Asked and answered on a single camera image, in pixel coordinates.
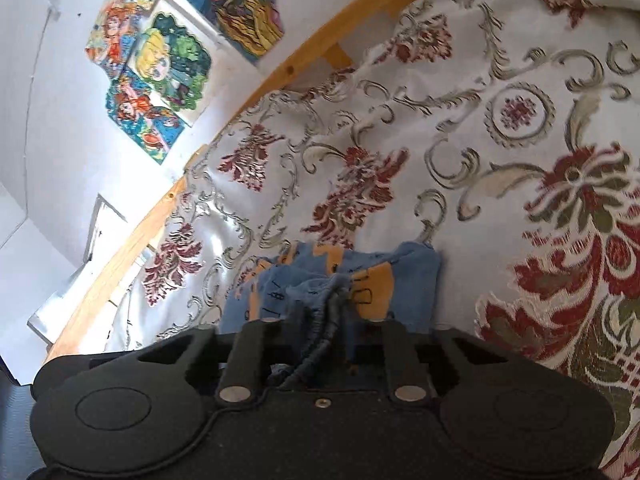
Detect wooden bed frame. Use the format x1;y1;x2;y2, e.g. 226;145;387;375
44;0;442;363

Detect blonde anime child drawing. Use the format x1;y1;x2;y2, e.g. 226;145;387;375
128;0;226;126

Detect starry swirl painting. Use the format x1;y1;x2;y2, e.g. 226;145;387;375
186;0;284;64

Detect blue pants with orange vehicles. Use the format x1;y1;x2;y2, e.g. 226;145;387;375
218;242;442;334

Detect black cable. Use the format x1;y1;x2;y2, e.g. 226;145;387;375
276;278;352;391

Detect floral white bedspread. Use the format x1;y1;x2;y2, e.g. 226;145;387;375
106;0;639;479

